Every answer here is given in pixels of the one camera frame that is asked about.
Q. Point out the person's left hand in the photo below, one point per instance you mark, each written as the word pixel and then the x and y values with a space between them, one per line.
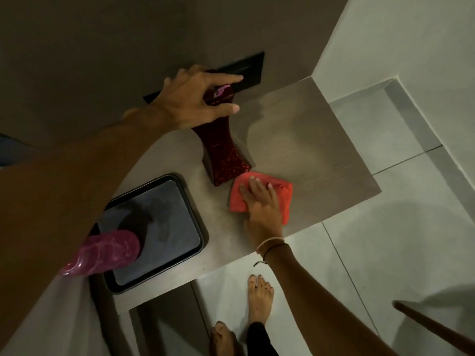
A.
pixel 185 100

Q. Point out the person's right hand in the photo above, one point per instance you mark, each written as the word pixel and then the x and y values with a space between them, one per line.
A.
pixel 264 215

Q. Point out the person's right thumb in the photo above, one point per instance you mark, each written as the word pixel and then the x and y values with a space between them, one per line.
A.
pixel 245 193

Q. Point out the person's left thumb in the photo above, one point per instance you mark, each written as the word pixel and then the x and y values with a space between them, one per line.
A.
pixel 224 111

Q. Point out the person's right middle finger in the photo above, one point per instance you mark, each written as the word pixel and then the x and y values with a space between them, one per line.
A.
pixel 268 194

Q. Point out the red cleaning cloth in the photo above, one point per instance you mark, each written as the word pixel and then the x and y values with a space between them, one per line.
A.
pixel 285 198

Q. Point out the dark red glitter vase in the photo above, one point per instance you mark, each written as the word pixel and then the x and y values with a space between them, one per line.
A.
pixel 224 151

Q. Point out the person's left forearm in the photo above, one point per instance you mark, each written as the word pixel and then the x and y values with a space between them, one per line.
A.
pixel 70 203

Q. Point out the person's right forearm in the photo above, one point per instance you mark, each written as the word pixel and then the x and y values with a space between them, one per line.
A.
pixel 319 307

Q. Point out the dark rectangular tray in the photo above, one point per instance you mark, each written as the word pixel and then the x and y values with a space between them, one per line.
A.
pixel 174 218

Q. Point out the person's right foot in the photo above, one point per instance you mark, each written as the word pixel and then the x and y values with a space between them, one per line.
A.
pixel 260 298

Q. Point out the person's foot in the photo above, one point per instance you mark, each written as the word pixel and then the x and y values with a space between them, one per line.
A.
pixel 260 298
pixel 222 341

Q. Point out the black trouser leg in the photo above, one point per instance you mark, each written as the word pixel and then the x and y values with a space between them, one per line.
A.
pixel 259 341

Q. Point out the person's left foot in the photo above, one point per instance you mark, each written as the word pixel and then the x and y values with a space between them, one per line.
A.
pixel 222 341

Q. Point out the black wall panel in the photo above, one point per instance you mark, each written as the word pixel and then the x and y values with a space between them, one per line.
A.
pixel 250 68

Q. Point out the brown wooden rail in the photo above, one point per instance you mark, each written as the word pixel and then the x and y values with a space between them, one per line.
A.
pixel 434 326

